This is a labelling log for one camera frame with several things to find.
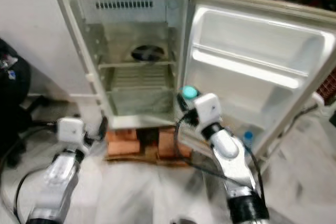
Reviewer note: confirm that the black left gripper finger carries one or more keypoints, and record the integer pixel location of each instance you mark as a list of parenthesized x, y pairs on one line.
[(103, 126)]

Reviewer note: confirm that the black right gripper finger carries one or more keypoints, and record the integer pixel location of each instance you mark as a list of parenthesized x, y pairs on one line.
[(182, 103)]

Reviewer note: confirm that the bottle with teal cap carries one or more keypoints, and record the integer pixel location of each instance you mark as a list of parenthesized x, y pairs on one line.
[(190, 92)]

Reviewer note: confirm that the white fridge door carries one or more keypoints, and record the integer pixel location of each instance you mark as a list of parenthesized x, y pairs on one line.
[(257, 40)]

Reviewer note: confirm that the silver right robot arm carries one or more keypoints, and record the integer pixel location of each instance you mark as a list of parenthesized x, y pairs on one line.
[(228, 148)]

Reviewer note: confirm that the clear fridge shelf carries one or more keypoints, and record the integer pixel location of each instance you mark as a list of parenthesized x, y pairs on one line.
[(136, 64)]

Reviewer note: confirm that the clear crisper drawer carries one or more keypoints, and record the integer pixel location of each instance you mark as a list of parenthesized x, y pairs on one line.
[(142, 103)]

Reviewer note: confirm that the wooden plank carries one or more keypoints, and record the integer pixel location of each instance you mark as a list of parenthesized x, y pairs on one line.
[(147, 161)]

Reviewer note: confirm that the clear bottle with blue cap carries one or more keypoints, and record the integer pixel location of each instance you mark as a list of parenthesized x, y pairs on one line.
[(248, 137)]

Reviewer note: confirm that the black round dish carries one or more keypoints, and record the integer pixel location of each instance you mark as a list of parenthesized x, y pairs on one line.
[(147, 53)]

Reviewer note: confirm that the black office chair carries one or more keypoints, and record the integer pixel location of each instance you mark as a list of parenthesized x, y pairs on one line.
[(13, 87)]

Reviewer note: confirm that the red tiled pillar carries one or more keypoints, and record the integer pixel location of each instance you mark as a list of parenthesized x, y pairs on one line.
[(328, 85)]

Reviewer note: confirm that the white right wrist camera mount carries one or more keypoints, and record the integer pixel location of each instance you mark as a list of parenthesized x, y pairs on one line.
[(209, 108)]

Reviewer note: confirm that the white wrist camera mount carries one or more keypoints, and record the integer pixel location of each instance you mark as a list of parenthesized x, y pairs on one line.
[(209, 108), (71, 128)]

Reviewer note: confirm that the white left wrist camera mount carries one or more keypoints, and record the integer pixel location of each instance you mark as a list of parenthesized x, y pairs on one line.
[(71, 128)]

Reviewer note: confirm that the white door shelf rail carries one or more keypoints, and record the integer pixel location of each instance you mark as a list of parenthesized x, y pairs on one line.
[(241, 68)]

